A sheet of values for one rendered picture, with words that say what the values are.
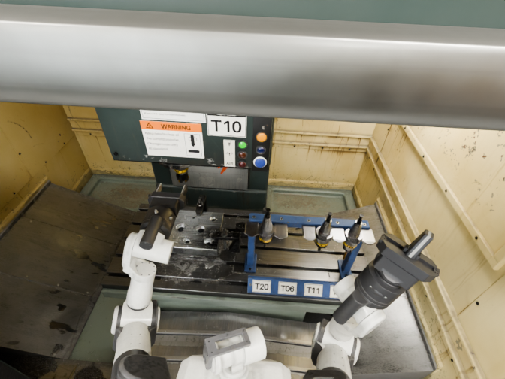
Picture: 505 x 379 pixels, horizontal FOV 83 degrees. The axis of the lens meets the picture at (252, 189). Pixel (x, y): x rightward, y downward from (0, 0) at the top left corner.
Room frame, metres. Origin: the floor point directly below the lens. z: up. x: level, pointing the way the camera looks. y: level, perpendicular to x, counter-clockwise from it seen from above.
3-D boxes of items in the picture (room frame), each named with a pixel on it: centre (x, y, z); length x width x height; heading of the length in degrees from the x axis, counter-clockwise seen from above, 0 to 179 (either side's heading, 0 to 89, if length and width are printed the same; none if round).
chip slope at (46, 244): (0.86, 0.93, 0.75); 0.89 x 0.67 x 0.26; 178
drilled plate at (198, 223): (0.89, 0.29, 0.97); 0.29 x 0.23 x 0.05; 88
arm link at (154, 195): (0.62, 0.28, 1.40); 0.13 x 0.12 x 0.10; 88
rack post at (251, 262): (0.77, -0.01, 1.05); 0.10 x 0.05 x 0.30; 178
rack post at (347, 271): (0.75, -0.45, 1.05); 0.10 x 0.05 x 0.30; 178
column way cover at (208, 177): (1.29, 0.26, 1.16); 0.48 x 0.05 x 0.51; 88
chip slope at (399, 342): (0.82, -0.38, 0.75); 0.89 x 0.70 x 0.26; 178
